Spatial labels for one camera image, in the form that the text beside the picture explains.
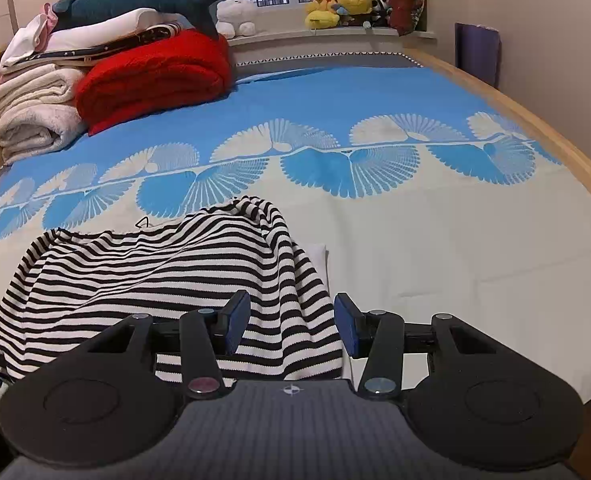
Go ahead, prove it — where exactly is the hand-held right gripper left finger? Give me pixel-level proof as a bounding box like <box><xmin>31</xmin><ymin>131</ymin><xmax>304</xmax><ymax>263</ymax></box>
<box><xmin>83</xmin><ymin>290</ymin><xmax>253</xmax><ymax>401</ymax></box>

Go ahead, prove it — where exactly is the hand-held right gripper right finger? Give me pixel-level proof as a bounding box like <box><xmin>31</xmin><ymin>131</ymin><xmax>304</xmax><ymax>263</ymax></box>
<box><xmin>333</xmin><ymin>292</ymin><xmax>501</xmax><ymax>401</ymax></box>

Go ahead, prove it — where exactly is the black white striped shirt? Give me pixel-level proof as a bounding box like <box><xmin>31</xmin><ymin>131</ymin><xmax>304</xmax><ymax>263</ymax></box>
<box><xmin>0</xmin><ymin>195</ymin><xmax>346</xmax><ymax>386</ymax></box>

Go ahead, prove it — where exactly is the red knitted blanket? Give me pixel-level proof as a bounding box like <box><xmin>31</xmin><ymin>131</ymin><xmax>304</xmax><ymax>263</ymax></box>
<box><xmin>74</xmin><ymin>29</ymin><xmax>234</xmax><ymax>137</ymax></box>

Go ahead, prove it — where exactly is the grey mattress pad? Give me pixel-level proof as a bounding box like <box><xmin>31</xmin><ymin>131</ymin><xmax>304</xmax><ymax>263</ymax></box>
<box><xmin>228</xmin><ymin>51</ymin><xmax>422</xmax><ymax>82</ymax></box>

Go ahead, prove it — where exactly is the cream fleece blanket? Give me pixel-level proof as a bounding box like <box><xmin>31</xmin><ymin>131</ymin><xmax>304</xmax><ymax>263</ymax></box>
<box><xmin>0</xmin><ymin>63</ymin><xmax>89</xmax><ymax>165</ymax></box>

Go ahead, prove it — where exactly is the white window sill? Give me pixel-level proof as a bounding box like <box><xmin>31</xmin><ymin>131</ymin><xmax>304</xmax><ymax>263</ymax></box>
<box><xmin>226</xmin><ymin>25</ymin><xmax>436</xmax><ymax>54</ymax></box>

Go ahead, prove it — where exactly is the purple folded board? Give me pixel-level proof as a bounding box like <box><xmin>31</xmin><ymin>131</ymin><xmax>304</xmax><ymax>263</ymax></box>
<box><xmin>454</xmin><ymin>22</ymin><xmax>502</xmax><ymax>88</ymax></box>

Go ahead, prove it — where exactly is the dark star-print blanket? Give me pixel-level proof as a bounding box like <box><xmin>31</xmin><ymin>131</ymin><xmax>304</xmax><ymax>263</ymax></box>
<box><xmin>10</xmin><ymin>22</ymin><xmax>184</xmax><ymax>71</ymax></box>

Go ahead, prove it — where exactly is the yellow duck plush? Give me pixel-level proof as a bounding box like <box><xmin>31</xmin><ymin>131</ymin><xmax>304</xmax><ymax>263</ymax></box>
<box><xmin>304</xmin><ymin>0</ymin><xmax>341</xmax><ymax>29</ymax></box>

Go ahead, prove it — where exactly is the white bear plush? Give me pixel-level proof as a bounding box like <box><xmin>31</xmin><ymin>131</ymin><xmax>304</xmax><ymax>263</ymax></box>
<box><xmin>216</xmin><ymin>0</ymin><xmax>257</xmax><ymax>40</ymax></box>

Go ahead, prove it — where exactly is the yellow round plush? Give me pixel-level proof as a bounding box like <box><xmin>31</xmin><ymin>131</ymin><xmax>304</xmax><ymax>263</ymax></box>
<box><xmin>336</xmin><ymin>0</ymin><xmax>373</xmax><ymax>26</ymax></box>

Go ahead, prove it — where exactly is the white folded quilt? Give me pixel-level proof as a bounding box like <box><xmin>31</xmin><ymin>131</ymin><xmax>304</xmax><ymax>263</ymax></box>
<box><xmin>48</xmin><ymin>8</ymin><xmax>169</xmax><ymax>48</ymax></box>

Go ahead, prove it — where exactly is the red cushion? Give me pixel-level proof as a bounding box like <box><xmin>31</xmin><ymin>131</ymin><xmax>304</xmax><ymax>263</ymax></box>
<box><xmin>386</xmin><ymin>0</ymin><xmax>423</xmax><ymax>37</ymax></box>

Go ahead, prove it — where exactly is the white folded garment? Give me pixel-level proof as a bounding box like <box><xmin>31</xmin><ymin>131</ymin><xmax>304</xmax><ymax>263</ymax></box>
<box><xmin>0</xmin><ymin>12</ymin><xmax>52</xmax><ymax>73</ymax></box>

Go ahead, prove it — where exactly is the teal shark plush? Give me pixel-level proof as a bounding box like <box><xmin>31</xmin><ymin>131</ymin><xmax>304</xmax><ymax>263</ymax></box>
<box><xmin>50</xmin><ymin>0</ymin><xmax>236</xmax><ymax>38</ymax></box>

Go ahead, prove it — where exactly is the pink cloth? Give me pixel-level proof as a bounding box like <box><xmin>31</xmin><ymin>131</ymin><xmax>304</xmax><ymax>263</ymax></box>
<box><xmin>38</xmin><ymin>2</ymin><xmax>59</xmax><ymax>51</ymax></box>

